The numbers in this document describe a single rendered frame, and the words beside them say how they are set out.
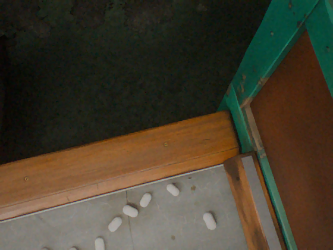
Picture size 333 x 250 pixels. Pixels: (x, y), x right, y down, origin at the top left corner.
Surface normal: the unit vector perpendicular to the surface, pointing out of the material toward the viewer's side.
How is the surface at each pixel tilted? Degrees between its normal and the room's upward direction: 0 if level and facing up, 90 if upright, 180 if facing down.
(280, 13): 90
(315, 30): 90
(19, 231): 0
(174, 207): 0
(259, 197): 0
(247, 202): 67
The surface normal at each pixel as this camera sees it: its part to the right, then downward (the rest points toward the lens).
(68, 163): 0.02, -0.25
